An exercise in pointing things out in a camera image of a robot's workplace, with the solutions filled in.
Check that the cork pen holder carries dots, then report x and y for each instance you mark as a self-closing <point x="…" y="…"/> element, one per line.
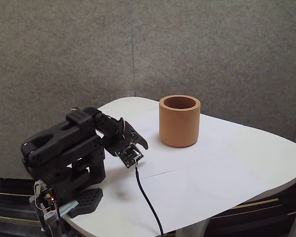
<point x="178" y="126"/>

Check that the white paper sheet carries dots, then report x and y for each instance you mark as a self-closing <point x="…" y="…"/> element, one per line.
<point x="187" y="153"/>

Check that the motor controller board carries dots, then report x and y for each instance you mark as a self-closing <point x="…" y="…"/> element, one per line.
<point x="45" y="195"/>

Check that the grey table clamp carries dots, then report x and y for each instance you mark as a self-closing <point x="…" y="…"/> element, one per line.
<point x="64" y="209"/>

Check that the small camera circuit board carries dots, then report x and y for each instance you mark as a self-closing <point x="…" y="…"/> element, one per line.
<point x="129" y="154"/>

